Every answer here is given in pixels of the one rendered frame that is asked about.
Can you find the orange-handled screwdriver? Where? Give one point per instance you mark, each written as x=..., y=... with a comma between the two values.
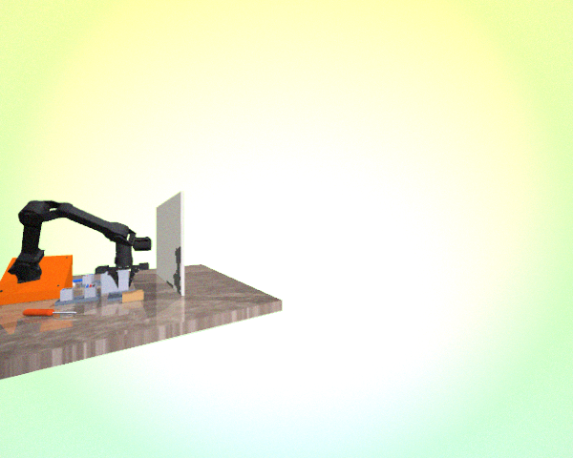
x=42, y=312

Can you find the grey flat panel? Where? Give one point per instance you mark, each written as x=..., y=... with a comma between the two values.
x=170, y=242

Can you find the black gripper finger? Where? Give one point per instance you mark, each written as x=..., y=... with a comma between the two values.
x=131, y=277
x=114, y=277

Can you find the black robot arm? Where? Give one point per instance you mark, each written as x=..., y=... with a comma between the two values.
x=26, y=268

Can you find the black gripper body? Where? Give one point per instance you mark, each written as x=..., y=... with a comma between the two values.
x=123, y=259

